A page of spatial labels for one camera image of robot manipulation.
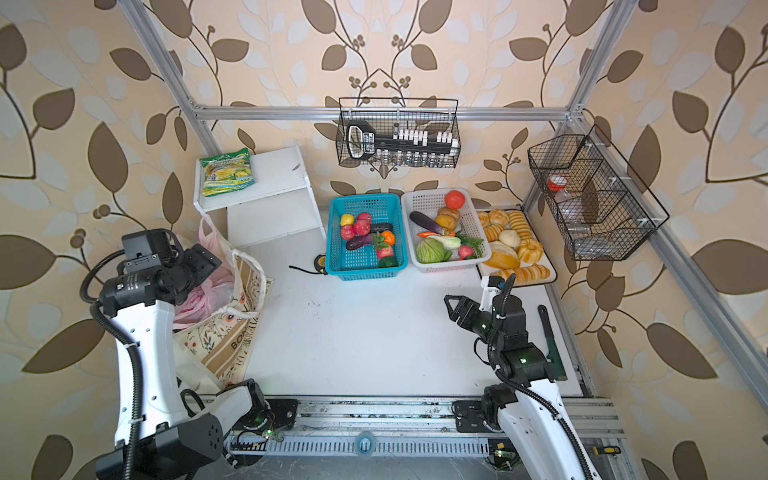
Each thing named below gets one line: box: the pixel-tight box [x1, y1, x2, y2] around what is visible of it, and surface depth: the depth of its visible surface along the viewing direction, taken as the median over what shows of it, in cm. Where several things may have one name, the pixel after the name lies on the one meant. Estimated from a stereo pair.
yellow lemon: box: [340, 214, 355, 227], surface depth 114 cm
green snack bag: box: [199, 148, 255, 197], surface depth 82 cm
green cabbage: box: [416, 237, 452, 263], surface depth 100 cm
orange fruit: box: [381, 230, 396, 247], surface depth 107 cm
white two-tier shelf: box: [193, 145, 327, 248], surface depth 85 cm
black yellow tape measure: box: [288, 253, 328, 275], surface depth 103 cm
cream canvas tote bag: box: [173, 251, 274, 393], surface depth 75 cm
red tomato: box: [445, 190, 466, 210], surface depth 114 cm
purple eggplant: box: [409, 211, 443, 234], surface depth 115 cm
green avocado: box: [379, 256, 399, 268], surface depth 100 cm
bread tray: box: [475, 208, 557, 285], surface depth 104 cm
